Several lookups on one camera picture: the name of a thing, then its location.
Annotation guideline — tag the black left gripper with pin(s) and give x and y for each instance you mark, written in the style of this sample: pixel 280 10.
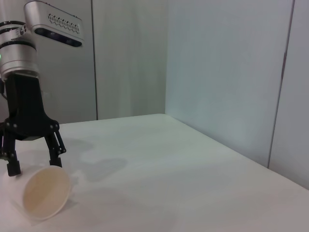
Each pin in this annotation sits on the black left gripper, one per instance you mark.
pixel 26 108

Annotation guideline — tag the translucent white plastic cup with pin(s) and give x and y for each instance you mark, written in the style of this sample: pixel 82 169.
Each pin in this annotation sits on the translucent white plastic cup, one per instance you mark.
pixel 46 191

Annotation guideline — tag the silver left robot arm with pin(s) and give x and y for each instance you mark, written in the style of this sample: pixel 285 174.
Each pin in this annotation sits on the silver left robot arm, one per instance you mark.
pixel 17 55

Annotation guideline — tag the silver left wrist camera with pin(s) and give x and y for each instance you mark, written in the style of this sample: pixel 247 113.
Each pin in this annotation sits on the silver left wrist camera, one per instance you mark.
pixel 55 24

